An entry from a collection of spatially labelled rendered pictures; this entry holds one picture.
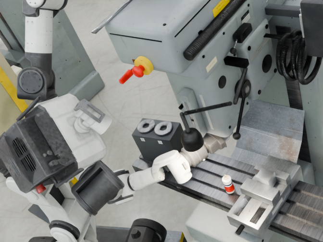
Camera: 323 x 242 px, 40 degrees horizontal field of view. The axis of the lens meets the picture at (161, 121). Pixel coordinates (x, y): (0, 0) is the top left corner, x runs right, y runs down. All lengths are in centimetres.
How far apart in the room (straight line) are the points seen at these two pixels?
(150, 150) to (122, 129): 179
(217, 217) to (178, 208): 117
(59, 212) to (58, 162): 54
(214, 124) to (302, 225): 56
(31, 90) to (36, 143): 19
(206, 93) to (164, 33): 36
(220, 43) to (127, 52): 30
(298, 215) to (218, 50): 80
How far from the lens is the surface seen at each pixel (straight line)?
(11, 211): 394
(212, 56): 142
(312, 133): 216
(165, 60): 129
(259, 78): 171
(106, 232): 257
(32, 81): 153
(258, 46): 166
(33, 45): 157
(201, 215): 209
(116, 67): 479
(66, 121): 154
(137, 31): 129
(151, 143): 215
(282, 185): 192
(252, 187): 188
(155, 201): 332
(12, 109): 317
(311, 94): 198
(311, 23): 152
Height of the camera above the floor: 249
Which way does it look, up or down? 40 degrees down
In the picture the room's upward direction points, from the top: 24 degrees counter-clockwise
